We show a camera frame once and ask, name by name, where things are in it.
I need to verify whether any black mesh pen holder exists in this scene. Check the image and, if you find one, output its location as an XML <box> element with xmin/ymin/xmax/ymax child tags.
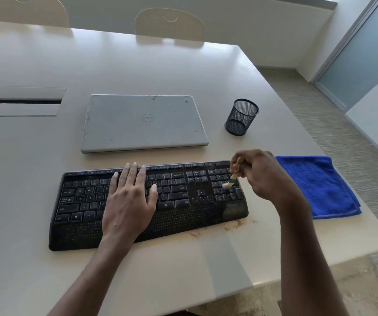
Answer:
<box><xmin>224</xmin><ymin>98</ymin><xmax>260</xmax><ymax>136</ymax></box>

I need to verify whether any frosted glass door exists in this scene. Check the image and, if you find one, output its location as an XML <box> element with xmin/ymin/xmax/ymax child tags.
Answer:
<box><xmin>312</xmin><ymin>0</ymin><xmax>378</xmax><ymax>112</ymax></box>

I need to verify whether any silver laptop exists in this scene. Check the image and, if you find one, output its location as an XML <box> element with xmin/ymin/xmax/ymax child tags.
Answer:
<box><xmin>80</xmin><ymin>93</ymin><xmax>209</xmax><ymax>154</ymax></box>

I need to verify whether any person's right hand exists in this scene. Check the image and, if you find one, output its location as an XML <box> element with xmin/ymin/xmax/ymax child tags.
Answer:
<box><xmin>229</xmin><ymin>149</ymin><xmax>310</xmax><ymax>214</ymax></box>

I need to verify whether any person's left forearm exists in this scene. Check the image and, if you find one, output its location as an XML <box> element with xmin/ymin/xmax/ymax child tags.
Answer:
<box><xmin>46</xmin><ymin>235</ymin><xmax>137</xmax><ymax>316</ymax></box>

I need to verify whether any grey desk cable slot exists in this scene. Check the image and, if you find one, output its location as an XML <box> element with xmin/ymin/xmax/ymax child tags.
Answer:
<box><xmin>0</xmin><ymin>86</ymin><xmax>67</xmax><ymax>118</ymax></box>

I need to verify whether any small wooden brush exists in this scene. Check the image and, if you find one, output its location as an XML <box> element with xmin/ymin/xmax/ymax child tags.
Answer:
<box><xmin>221</xmin><ymin>157</ymin><xmax>245</xmax><ymax>190</ymax></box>

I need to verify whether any blue microfibre cloth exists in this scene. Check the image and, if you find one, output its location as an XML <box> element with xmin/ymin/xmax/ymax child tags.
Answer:
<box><xmin>275</xmin><ymin>155</ymin><xmax>363</xmax><ymax>220</ymax></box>

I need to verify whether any black keyboard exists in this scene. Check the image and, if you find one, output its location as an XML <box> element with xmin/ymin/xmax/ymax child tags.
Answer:
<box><xmin>48</xmin><ymin>160</ymin><xmax>250</xmax><ymax>252</ymax></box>

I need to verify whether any person's black clothing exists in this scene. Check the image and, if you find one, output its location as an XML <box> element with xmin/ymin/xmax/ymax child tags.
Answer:
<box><xmin>175</xmin><ymin>308</ymin><xmax>209</xmax><ymax>316</ymax></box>

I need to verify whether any grey window frame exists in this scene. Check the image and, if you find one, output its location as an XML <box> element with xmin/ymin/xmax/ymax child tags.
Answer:
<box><xmin>258</xmin><ymin>0</ymin><xmax>338</xmax><ymax>10</ymax></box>

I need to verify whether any person's right forearm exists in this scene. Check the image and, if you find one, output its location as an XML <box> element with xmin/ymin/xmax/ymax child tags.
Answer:
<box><xmin>279</xmin><ymin>200</ymin><xmax>351</xmax><ymax>316</ymax></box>

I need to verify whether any person's left hand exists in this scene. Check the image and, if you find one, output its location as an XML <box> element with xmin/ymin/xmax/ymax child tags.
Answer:
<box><xmin>101</xmin><ymin>162</ymin><xmax>159</xmax><ymax>246</ymax></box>

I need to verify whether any cream perforated chair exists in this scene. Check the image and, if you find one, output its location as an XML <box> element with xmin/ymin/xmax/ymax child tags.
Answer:
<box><xmin>135</xmin><ymin>8</ymin><xmax>206</xmax><ymax>42</ymax></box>
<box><xmin>0</xmin><ymin>0</ymin><xmax>71</xmax><ymax>29</ymax></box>

